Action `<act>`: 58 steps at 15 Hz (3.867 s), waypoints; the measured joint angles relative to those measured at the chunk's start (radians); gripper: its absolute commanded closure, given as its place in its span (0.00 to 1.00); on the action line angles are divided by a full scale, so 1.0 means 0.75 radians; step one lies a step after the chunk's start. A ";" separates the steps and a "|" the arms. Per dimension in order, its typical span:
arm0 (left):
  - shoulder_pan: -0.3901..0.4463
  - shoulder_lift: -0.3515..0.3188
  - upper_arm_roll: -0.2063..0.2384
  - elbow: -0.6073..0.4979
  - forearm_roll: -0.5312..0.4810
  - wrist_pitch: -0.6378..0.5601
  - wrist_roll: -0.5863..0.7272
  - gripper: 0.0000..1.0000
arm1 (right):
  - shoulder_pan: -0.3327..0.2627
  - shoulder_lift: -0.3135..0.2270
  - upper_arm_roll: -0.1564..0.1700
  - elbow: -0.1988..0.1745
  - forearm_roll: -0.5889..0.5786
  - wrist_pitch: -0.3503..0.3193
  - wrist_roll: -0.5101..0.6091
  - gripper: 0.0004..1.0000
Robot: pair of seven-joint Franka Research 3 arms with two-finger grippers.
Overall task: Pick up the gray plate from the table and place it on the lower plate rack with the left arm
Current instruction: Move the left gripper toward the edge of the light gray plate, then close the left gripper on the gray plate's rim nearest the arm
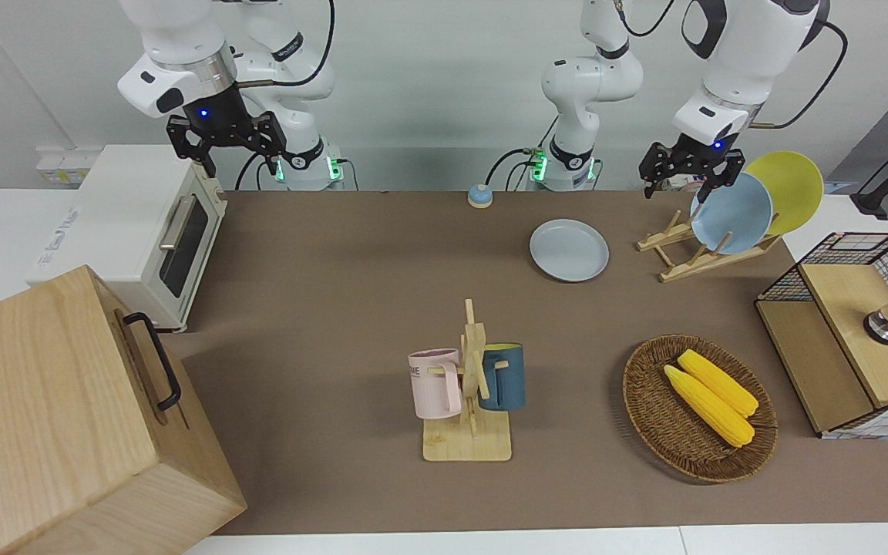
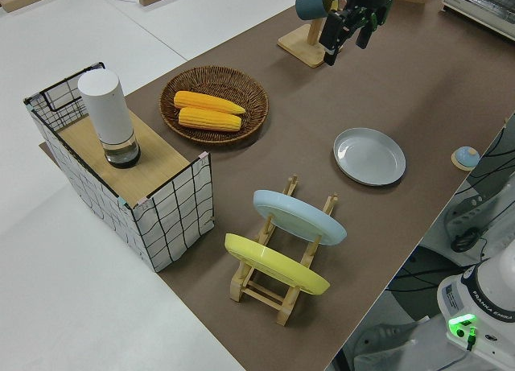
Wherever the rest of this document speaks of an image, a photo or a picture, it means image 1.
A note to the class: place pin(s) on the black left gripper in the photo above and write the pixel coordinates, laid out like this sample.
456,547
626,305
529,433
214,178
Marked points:
702,154

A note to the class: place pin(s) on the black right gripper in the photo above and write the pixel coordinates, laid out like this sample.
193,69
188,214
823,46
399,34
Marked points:
220,119

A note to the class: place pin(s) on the gray plate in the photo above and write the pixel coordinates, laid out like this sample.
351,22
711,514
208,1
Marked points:
569,250

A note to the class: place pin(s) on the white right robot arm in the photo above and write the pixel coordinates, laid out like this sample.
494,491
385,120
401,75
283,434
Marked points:
174,46

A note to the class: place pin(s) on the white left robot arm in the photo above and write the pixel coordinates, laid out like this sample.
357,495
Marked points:
752,54

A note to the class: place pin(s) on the light blue plate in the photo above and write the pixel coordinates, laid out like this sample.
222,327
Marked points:
733,214

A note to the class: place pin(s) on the wooden plate rack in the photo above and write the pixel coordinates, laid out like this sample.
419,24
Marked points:
691,266

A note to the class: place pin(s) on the yellow plate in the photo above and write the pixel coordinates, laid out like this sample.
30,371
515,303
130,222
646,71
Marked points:
795,185

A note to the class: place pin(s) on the white toaster oven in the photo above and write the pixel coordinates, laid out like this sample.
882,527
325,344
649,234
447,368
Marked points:
120,216

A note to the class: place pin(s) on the brown table mat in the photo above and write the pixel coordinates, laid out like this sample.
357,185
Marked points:
336,270

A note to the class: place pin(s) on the yellow corn cob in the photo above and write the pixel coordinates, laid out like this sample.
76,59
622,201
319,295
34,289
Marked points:
721,385
710,408

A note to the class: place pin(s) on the brown wicker basket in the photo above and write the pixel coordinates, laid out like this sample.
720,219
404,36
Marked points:
667,432

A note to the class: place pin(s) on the dark blue mug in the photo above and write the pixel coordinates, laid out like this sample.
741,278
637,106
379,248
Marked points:
507,381

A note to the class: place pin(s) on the wooden drawer cabinet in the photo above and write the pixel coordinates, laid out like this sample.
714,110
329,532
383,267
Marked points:
51,408

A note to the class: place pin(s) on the pink mug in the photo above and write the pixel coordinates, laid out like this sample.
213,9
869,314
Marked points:
435,389

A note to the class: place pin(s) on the wooden mug tree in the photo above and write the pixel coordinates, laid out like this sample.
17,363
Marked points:
467,443

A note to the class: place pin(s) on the white wall socket box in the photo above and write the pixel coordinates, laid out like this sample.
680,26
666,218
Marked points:
66,168

